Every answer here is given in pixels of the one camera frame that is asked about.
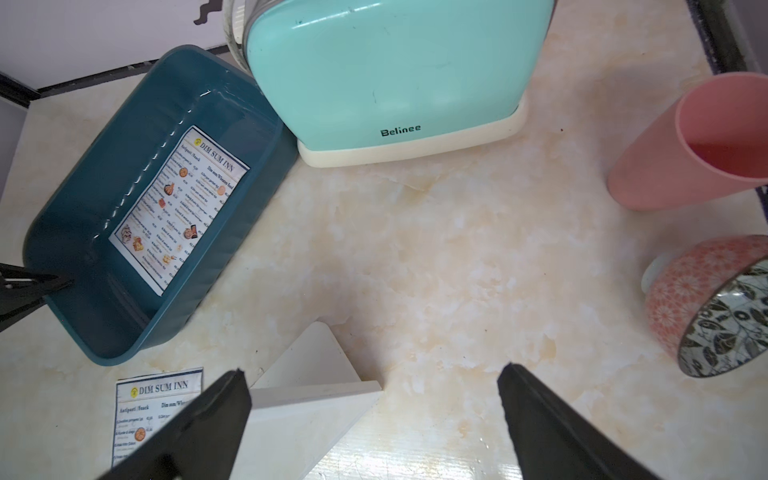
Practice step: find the mint green toaster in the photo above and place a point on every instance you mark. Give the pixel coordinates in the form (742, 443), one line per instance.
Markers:
(363, 82)

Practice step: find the pink floral ceramic bowl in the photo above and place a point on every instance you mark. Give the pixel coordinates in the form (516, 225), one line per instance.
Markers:
(707, 305)

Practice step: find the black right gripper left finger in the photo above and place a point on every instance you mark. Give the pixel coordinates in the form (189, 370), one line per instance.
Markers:
(200, 442)

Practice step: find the new Dim Sum Inn menu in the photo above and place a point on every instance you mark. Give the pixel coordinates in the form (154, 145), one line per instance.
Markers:
(161, 230)

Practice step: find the clear acrylic menu holder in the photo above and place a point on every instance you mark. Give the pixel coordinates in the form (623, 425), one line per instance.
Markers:
(302, 406)

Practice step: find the pink plastic cup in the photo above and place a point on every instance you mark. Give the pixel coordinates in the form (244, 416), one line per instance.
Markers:
(711, 143)

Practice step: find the old Dim Sum Inn menu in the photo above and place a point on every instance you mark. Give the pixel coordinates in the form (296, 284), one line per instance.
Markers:
(144, 404)

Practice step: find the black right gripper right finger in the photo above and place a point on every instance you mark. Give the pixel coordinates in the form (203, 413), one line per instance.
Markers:
(551, 440)

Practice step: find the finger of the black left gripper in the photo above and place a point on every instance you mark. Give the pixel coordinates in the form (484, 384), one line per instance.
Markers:
(23, 291)

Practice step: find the teal plastic tray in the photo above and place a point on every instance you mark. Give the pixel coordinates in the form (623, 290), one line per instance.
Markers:
(109, 312)

